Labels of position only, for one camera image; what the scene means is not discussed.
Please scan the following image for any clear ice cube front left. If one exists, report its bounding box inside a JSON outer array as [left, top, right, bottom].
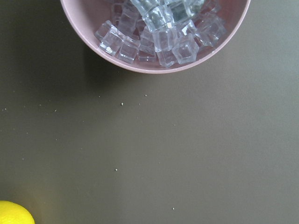
[[117, 36, 141, 64]]

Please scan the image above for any clear ice cube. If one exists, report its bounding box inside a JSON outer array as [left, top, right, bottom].
[[99, 26, 126, 56], [172, 33, 199, 65], [117, 36, 141, 64]]

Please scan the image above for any clear ice cube front right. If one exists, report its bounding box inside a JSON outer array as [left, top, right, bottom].
[[172, 33, 199, 65]]

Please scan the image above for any pink bowl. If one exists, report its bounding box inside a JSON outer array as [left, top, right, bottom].
[[61, 0, 251, 74]]

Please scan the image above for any yellow lemon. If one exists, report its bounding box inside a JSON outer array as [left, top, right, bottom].
[[0, 201, 35, 224]]

